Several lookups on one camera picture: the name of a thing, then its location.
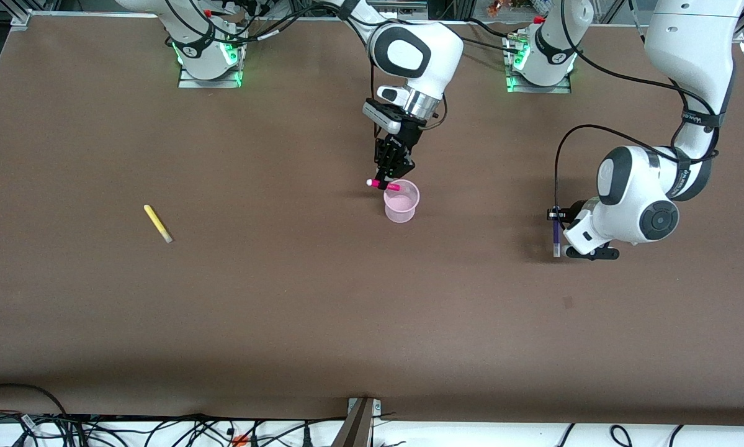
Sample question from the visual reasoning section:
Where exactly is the pink translucent cup holder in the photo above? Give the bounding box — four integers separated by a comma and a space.
383, 179, 421, 224

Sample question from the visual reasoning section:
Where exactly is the brown table cover sheet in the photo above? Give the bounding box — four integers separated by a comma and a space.
0, 14, 744, 428

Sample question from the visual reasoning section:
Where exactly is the yellow highlighter pen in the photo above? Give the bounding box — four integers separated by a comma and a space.
143, 204, 174, 244

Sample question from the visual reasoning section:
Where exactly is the metal table support beam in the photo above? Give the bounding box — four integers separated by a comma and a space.
331, 397, 382, 447

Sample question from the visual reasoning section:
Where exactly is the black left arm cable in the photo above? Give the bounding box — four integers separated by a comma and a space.
555, 0, 720, 215

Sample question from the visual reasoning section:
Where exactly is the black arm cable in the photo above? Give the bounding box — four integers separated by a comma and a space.
161, 0, 447, 131
555, 0, 720, 215

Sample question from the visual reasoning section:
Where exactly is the long black table cable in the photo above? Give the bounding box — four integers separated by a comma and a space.
462, 36, 521, 53

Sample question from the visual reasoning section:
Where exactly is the silver background rail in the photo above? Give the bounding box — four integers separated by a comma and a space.
372, 0, 429, 19

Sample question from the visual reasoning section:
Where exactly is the short black table cable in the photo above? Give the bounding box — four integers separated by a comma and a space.
465, 17, 531, 41

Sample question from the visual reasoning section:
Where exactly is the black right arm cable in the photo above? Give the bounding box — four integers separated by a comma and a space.
161, 0, 447, 131

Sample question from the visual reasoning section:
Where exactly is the black looped floor cable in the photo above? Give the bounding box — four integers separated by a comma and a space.
0, 384, 68, 429

